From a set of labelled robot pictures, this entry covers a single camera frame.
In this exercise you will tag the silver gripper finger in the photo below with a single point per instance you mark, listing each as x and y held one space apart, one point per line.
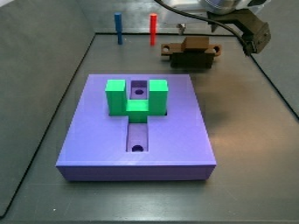
180 28
213 27

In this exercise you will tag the brown T-shaped block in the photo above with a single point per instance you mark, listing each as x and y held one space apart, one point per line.
191 44

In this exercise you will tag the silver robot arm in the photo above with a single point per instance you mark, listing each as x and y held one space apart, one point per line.
229 12

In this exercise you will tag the black angle fixture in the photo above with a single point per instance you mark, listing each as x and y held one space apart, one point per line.
192 60

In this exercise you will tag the red hexagonal peg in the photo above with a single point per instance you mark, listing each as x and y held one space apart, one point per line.
152 28

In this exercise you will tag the blue hexagonal peg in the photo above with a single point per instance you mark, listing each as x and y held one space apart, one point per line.
119 27

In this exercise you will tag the green U-shaped block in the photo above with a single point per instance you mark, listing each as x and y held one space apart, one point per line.
145 100

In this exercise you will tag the purple base block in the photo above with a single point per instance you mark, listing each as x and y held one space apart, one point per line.
96 154

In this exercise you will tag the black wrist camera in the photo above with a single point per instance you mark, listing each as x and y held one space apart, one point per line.
256 34

